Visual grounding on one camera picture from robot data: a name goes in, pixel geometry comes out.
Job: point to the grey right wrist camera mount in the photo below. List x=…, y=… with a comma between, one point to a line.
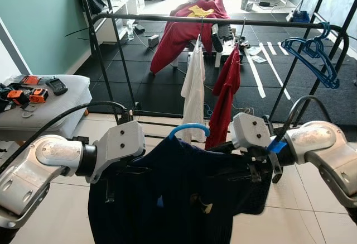
x=251, y=129

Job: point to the dark blue plastic hanger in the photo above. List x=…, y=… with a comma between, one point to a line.
x=304, y=51
x=329, y=68

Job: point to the white hanging garment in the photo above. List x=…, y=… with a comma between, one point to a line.
x=194, y=87

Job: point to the small blue box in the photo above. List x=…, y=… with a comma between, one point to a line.
x=300, y=17

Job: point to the orange and black battery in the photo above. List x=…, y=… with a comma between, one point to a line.
x=39, y=95
x=18, y=97
x=31, y=80

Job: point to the light blue clothes hanger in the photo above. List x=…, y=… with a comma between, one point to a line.
x=188, y=125

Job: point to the blue tape strip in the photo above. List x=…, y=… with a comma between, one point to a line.
x=276, y=146

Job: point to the black foam floor mat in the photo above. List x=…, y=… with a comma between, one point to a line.
x=156, y=93

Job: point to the clear water bottle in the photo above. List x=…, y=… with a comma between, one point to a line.
x=130, y=30

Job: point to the black handheld device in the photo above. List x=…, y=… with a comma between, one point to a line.
x=57, y=86

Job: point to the grey upholstered ottoman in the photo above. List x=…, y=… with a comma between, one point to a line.
x=56, y=113

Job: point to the black metal clothes rack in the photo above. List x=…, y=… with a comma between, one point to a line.
x=167, y=18

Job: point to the red sweater with yellow print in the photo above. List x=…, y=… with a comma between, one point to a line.
x=184, y=32

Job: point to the red hanging garment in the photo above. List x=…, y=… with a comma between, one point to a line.
x=226, y=87

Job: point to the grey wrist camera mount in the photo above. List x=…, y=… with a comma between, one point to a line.
x=251, y=129
x=120, y=140

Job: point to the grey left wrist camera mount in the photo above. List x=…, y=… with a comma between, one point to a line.
x=120, y=140

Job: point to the white low cabinet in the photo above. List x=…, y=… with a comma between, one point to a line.
x=120, y=12

